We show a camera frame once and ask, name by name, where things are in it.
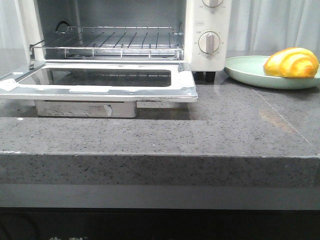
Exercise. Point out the white Toshiba toaster oven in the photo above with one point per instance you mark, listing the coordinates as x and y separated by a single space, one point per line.
194 32

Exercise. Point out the lower oven control knob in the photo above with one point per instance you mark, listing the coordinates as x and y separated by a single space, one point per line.
209 42

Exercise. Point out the wire oven rack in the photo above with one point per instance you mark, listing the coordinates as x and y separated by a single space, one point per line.
155 43

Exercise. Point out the glass oven door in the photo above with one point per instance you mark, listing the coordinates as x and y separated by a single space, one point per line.
98 89

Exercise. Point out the yellow bread roll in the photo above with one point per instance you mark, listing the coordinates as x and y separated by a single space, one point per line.
292 62

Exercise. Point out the light green plate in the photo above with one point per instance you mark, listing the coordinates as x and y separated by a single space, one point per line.
250 70

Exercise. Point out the oven control knob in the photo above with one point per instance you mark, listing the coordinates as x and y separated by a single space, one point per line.
212 3
209 42

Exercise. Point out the upper oven control knob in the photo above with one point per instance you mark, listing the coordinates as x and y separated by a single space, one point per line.
212 3

